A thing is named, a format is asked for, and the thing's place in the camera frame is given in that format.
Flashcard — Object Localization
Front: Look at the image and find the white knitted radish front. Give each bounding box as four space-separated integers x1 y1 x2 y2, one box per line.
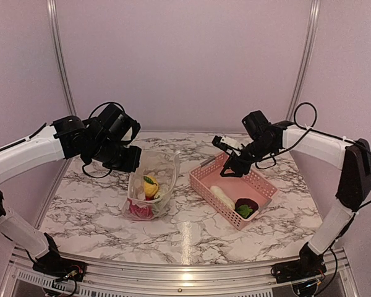
210 186 235 210

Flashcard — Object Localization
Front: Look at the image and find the clear polka dot zip bag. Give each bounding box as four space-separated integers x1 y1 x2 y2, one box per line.
121 150 181 221

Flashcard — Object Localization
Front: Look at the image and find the white knitted radish with leaves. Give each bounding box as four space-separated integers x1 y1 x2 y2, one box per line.
155 184 171 199

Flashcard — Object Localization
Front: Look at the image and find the left aluminium frame post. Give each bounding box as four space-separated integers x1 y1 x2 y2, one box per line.
46 0 77 115

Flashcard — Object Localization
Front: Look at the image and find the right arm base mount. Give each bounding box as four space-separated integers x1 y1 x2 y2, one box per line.
270 243 326 283

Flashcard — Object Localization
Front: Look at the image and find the right aluminium frame post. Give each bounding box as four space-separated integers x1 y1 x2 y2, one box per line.
286 0 321 120

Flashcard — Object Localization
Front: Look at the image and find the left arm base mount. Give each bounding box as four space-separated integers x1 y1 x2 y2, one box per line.
32 233 86 282

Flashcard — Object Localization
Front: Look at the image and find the pink plastic basket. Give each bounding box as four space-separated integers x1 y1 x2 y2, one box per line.
189 153 279 230

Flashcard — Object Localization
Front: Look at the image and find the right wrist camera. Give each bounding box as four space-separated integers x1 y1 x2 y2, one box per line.
212 136 244 155

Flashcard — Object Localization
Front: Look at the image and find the aluminium frame post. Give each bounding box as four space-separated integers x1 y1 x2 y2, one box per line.
286 0 321 120
46 0 77 115

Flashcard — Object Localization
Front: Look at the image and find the dark maroon knitted beet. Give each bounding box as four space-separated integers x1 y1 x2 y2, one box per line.
235 198 259 219

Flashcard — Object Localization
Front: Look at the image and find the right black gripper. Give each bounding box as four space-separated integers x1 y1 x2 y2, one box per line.
220 138 276 177

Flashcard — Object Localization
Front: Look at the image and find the peach knitted fruit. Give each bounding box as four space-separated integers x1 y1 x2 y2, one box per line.
143 175 160 200

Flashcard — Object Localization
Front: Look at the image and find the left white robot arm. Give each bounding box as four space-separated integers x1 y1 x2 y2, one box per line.
0 102 142 275

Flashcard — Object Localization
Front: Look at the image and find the front aluminium table rail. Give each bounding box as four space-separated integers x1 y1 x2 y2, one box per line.
0 252 361 297

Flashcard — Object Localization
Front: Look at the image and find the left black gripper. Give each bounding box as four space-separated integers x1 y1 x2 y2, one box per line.
90 136 142 172

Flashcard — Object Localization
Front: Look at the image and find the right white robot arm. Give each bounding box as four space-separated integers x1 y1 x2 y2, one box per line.
212 110 371 255

